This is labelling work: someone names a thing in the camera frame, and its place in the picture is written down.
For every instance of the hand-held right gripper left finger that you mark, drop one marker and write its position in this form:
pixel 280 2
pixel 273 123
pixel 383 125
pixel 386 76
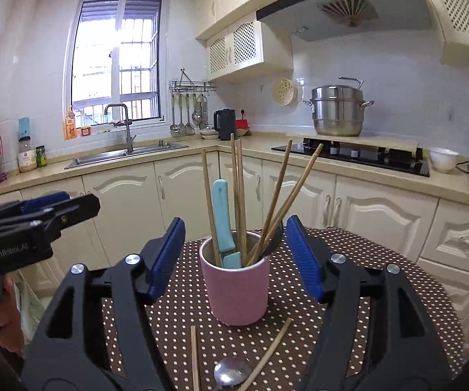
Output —
pixel 165 256

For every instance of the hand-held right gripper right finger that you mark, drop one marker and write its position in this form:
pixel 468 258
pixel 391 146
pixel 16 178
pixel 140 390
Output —
pixel 303 256

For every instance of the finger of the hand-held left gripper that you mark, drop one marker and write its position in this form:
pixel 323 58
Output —
pixel 43 203
pixel 77 211

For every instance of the black utensil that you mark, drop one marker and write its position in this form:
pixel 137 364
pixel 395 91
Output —
pixel 275 236

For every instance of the pink utensil holder cup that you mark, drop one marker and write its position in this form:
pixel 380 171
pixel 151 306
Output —
pixel 238 293

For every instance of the wooden chopstick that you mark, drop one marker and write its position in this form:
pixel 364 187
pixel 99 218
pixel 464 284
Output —
pixel 305 171
pixel 240 179
pixel 281 171
pixel 194 358
pixel 205 171
pixel 233 171
pixel 273 344

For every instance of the person's left hand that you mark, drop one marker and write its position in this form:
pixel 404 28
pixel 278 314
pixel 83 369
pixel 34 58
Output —
pixel 8 313

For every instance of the small green bottle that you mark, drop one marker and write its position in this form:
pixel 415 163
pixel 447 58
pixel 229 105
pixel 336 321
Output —
pixel 41 156

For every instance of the white lid jar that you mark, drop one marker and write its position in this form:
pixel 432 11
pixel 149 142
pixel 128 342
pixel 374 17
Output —
pixel 27 157

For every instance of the cream kitchen base cabinets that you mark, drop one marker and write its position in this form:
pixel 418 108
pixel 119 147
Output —
pixel 128 211

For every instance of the steel sink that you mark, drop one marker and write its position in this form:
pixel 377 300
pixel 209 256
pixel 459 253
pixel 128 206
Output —
pixel 124 157

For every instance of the blue carton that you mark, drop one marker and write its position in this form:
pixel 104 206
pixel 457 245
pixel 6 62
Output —
pixel 24 128

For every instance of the small orange jar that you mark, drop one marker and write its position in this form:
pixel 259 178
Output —
pixel 85 131

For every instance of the orange bottle on windowsill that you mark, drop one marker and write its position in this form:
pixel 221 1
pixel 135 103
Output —
pixel 70 126

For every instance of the steel faucet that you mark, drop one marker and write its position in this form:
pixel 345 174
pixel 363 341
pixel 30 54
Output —
pixel 126 130

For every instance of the brown polka dot tablecloth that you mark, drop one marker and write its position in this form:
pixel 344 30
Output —
pixel 218 342

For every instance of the black gas cooktop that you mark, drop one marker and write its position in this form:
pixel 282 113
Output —
pixel 356 157

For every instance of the beige kitchen countertop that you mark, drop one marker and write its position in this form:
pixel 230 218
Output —
pixel 259 144

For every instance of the hanging steel spatula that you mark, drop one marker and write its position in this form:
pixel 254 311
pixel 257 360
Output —
pixel 189 129
pixel 182 129

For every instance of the hanging steel ladle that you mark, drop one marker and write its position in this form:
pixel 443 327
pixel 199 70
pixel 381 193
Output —
pixel 174 127

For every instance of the white dish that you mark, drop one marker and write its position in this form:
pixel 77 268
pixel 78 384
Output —
pixel 209 132

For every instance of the hanging steel skimmer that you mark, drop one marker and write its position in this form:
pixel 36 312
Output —
pixel 203 122

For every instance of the hanging steel spoon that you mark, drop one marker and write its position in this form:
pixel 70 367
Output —
pixel 196 116

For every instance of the black electric kettle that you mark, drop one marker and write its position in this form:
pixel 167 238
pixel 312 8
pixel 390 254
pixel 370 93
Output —
pixel 224 124

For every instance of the red container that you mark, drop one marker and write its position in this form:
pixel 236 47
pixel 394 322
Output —
pixel 242 124

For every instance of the steel steamer pot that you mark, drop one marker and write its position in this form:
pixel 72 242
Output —
pixel 336 114

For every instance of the barred window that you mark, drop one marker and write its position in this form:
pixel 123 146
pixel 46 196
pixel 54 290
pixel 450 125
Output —
pixel 116 61

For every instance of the cream perforated steamer plate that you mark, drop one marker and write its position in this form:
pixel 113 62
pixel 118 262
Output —
pixel 283 91

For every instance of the white bowl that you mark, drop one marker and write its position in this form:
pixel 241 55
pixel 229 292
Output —
pixel 443 159

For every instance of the wall utensil rack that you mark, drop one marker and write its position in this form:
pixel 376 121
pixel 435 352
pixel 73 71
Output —
pixel 191 86

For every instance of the cream wall cabinets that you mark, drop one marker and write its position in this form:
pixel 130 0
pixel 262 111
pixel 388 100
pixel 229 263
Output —
pixel 238 8

